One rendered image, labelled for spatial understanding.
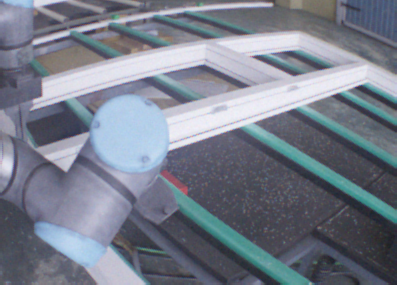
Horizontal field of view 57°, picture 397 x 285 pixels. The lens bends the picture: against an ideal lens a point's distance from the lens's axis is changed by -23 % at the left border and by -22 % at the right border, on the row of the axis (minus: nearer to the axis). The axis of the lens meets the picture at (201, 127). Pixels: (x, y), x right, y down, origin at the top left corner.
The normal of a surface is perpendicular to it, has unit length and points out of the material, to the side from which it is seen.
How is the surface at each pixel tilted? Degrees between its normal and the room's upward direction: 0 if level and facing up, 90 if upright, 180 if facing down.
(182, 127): 90
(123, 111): 39
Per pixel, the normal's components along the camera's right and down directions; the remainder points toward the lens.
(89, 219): 0.45, -0.13
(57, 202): -0.29, -0.54
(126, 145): 0.22, -0.40
